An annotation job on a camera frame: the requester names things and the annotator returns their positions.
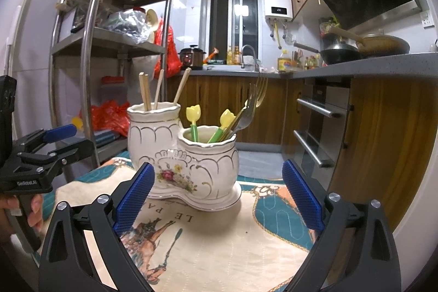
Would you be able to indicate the silver fork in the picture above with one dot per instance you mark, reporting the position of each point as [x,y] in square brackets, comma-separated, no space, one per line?
[251,100]

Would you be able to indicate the person's left hand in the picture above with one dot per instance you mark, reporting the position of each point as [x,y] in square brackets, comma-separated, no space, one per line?
[36,210]

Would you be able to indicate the hanging red plastic bag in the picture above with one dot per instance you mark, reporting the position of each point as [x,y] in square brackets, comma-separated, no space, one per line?
[167,52]

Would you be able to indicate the row of condiment bottles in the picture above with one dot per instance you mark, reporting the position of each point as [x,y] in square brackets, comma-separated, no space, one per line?
[312,62]

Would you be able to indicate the gold fork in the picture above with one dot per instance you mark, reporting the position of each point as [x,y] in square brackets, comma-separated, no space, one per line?
[261,90]

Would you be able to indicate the printed teal tablecloth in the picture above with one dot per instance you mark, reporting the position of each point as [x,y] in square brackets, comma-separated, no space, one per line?
[219,244]

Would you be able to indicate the knife block with scissors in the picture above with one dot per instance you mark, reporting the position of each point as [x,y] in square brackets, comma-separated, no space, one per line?
[297,60]

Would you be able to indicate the grey kitchen countertop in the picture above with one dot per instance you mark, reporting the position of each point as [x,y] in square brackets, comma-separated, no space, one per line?
[359,68]

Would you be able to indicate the dark plastic bag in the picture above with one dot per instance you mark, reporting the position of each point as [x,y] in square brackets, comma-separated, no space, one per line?
[85,8]

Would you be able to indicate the metal shelf rack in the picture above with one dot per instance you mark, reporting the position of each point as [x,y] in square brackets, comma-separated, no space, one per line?
[102,42]

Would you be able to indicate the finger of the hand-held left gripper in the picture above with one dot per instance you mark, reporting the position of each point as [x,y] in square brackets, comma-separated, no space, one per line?
[78,150]
[61,133]

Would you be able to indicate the ginger root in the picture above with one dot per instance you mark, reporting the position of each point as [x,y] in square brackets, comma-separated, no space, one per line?
[66,1]

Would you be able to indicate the wooden chopstick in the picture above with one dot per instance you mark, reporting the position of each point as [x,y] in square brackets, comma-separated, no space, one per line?
[158,88]
[148,92]
[182,85]
[142,90]

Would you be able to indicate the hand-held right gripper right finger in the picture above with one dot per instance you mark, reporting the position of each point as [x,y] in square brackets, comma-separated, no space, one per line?
[303,196]

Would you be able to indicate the orange kitchen tool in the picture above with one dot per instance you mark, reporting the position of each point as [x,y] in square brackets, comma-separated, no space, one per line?
[212,55]

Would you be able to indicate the green flat box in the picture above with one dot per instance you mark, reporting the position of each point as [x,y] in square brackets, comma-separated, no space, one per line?
[216,61]

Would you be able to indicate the cooking oil bottle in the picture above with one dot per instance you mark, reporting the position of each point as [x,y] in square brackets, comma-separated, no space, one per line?
[284,62]

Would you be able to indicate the clear plastic bag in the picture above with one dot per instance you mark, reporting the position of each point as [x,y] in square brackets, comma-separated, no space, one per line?
[128,23]

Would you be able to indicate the brown wok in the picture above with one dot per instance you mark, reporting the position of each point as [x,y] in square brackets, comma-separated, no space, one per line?
[383,44]

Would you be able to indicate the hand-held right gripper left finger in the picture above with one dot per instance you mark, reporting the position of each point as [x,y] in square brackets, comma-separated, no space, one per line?
[137,196]

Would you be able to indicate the white ceramic utensil holder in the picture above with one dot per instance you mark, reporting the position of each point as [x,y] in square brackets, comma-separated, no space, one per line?
[205,172]

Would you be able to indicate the kitchen window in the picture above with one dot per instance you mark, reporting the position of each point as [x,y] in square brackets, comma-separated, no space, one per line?
[219,21]

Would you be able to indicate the dark red rice cooker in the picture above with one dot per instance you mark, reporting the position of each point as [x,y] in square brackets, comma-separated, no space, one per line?
[192,57]

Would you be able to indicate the yellow liquid bottle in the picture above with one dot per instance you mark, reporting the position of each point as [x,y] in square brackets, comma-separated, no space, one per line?
[229,56]
[237,56]

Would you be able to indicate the built-in oven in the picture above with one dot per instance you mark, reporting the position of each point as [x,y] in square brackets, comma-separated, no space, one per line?
[318,127]

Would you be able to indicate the yellow plastic item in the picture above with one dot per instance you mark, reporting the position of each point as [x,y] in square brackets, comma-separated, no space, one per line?
[78,123]

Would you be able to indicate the black wok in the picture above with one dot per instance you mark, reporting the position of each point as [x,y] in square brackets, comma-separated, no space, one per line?
[338,54]

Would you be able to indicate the yellow tulip utensil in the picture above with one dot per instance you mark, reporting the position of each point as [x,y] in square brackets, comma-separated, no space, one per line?
[226,117]
[193,114]

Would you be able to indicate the white wall socket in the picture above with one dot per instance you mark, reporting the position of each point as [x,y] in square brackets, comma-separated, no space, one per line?
[426,20]

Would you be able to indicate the crumpled red plastic bag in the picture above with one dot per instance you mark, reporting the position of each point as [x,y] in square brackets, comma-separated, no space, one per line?
[106,117]

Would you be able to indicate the metal faucet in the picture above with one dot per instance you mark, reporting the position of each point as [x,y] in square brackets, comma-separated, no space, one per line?
[248,54]

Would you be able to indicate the red lid plastic container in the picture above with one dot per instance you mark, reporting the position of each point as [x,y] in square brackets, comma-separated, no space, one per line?
[112,88]

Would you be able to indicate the blue flat trays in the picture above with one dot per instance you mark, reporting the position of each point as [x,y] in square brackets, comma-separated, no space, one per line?
[104,137]

